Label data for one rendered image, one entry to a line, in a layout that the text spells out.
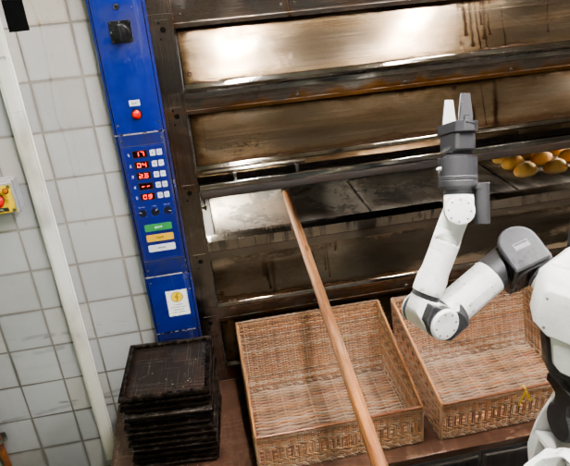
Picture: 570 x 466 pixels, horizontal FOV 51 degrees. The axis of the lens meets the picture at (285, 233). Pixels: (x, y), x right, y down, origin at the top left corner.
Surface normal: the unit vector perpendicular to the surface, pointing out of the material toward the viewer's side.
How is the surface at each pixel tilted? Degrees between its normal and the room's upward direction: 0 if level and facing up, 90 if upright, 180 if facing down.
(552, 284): 45
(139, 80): 90
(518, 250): 33
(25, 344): 90
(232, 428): 0
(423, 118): 70
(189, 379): 0
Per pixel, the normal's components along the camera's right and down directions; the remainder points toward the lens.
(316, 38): 0.14, 0.08
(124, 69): 0.18, 0.42
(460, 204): -0.22, 0.04
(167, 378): -0.08, -0.90
